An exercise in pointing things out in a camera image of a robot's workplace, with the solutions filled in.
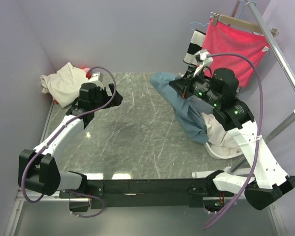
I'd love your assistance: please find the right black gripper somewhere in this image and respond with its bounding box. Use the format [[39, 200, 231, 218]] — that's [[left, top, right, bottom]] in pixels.
[[169, 66, 222, 108]]

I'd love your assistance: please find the blue t shirt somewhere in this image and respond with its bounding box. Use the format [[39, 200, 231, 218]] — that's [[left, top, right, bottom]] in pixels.
[[150, 72, 213, 144]]

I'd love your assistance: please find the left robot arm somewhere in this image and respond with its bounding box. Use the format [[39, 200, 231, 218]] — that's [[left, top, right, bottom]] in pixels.
[[18, 82, 123, 198]]

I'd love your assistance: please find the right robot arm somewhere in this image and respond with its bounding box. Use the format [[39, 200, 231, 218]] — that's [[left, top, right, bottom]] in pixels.
[[169, 68, 295, 210]]

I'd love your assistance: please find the pink folded t shirt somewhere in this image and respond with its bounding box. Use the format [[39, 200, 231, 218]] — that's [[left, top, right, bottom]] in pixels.
[[81, 67, 92, 79]]

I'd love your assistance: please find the black white striped cloth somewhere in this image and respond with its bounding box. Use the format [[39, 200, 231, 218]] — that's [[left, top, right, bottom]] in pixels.
[[183, 30, 206, 66]]

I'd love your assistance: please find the cream folded t shirt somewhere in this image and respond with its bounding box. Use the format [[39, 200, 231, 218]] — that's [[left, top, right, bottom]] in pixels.
[[40, 62, 89, 108]]

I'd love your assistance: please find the white laundry basket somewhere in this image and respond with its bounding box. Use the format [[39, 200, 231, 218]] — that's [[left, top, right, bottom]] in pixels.
[[204, 142, 242, 159]]

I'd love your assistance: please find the red towel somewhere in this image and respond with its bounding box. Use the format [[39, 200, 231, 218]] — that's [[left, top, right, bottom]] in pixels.
[[202, 20, 270, 88]]

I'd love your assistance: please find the white t shirt in basket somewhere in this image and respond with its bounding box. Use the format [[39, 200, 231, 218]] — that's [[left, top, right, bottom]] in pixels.
[[201, 113, 241, 150]]

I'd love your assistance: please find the wooden clip hanger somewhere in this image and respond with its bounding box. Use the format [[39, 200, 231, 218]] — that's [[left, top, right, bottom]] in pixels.
[[209, 11, 279, 37]]

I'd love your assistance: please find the black base beam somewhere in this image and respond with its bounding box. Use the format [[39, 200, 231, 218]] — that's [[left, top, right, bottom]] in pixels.
[[59, 178, 233, 212]]

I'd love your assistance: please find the metal clothes rack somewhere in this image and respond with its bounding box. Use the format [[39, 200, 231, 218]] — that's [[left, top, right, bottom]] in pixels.
[[191, 0, 295, 177]]

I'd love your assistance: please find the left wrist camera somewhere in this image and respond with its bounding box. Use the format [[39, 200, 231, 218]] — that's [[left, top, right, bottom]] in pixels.
[[88, 72, 104, 89]]

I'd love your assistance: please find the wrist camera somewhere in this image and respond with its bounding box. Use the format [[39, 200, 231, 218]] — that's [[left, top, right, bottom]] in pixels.
[[194, 50, 213, 77], [88, 72, 104, 89]]

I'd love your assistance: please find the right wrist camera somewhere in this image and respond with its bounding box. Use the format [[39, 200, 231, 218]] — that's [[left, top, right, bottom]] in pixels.
[[194, 50, 213, 77]]

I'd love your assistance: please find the blue wire hanger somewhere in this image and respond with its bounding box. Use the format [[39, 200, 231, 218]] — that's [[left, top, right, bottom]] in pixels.
[[190, 22, 209, 31]]

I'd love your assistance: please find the aluminium rail frame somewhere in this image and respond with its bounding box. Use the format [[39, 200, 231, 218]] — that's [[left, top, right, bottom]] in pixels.
[[3, 98, 288, 236]]

